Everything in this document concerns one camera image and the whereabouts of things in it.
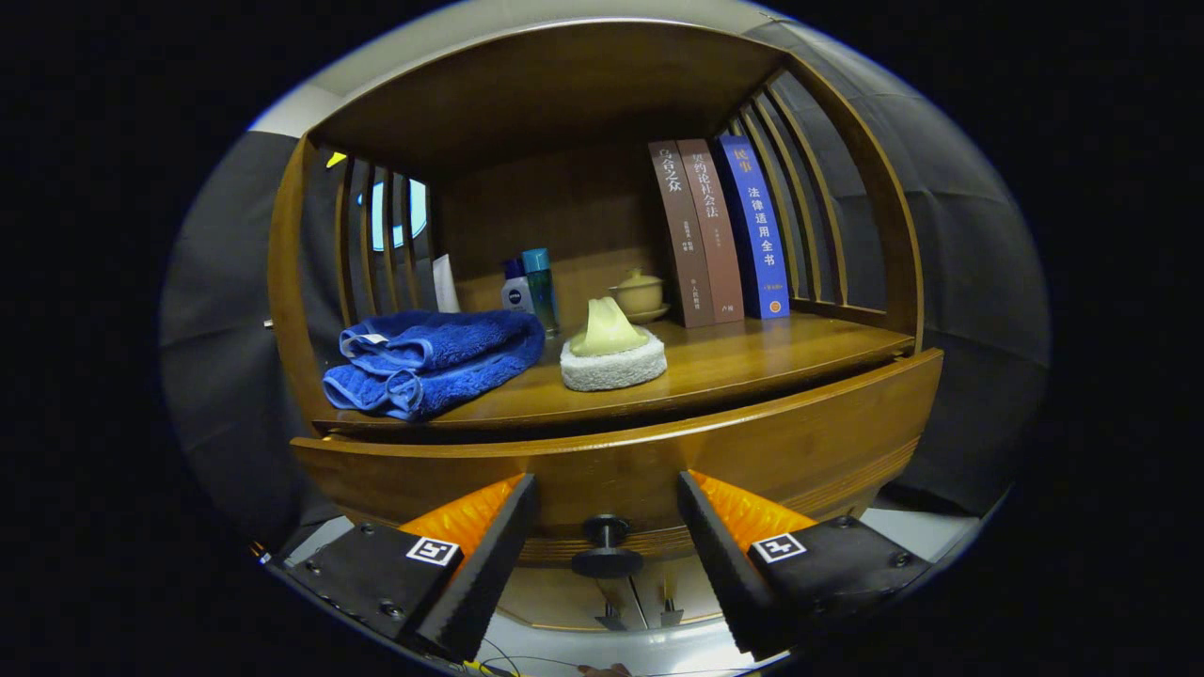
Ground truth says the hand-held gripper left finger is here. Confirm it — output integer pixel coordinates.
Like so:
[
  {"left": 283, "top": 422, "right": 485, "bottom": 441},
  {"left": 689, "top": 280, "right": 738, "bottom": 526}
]
[{"left": 273, "top": 473, "right": 540, "bottom": 664}]

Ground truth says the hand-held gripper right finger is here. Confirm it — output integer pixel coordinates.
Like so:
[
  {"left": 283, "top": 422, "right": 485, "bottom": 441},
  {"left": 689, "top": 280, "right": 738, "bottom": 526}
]
[{"left": 677, "top": 470, "right": 942, "bottom": 659}]

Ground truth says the wooden drawer with black knob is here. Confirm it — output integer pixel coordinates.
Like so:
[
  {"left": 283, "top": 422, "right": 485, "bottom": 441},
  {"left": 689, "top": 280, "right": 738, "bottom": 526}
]
[{"left": 290, "top": 348, "right": 945, "bottom": 579}]

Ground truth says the sponge brush with pale handle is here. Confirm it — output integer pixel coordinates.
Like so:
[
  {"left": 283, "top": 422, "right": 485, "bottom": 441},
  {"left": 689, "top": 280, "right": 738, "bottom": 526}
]
[{"left": 560, "top": 297, "right": 669, "bottom": 393}]

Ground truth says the wooden countertop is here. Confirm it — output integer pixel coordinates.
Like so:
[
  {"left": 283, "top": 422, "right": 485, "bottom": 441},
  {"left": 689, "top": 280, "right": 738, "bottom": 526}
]
[{"left": 313, "top": 310, "right": 915, "bottom": 435}]

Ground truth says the wooden cabinet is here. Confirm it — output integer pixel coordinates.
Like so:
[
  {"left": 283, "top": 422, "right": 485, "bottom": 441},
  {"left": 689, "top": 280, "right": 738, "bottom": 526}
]
[{"left": 267, "top": 19, "right": 945, "bottom": 633}]

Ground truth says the folded blue towel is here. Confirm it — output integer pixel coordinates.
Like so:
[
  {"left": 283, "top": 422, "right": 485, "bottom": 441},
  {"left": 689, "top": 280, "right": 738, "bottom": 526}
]
[{"left": 322, "top": 309, "right": 547, "bottom": 422}]

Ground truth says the white bottle with blue cap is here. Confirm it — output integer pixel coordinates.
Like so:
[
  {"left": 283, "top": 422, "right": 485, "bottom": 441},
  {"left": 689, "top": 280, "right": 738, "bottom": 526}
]
[{"left": 500, "top": 259, "right": 535, "bottom": 315}]

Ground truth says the teal bottle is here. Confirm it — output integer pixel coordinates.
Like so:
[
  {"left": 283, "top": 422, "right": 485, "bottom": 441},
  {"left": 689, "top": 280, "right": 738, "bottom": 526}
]
[{"left": 522, "top": 248, "right": 562, "bottom": 338}]

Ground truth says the white tube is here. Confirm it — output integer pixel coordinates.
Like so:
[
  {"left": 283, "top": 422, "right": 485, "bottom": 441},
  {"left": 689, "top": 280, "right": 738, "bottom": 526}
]
[{"left": 432, "top": 254, "right": 462, "bottom": 314}]

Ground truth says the beige lidded teacup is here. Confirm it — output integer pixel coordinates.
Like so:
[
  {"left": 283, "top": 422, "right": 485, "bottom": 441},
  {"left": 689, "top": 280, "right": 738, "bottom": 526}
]
[{"left": 611, "top": 268, "right": 665, "bottom": 314}]

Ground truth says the reddish brown book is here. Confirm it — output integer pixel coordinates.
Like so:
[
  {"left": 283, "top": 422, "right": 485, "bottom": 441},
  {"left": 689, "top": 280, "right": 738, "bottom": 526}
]
[{"left": 676, "top": 138, "right": 746, "bottom": 324}]

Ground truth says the dark brown book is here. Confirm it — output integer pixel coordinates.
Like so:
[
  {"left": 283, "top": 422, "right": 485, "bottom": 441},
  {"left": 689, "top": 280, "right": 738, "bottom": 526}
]
[{"left": 648, "top": 140, "right": 717, "bottom": 329}]

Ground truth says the blue book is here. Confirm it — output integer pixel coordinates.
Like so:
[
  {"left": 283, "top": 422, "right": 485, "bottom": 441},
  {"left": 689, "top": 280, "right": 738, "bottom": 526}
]
[{"left": 712, "top": 134, "right": 791, "bottom": 321}]

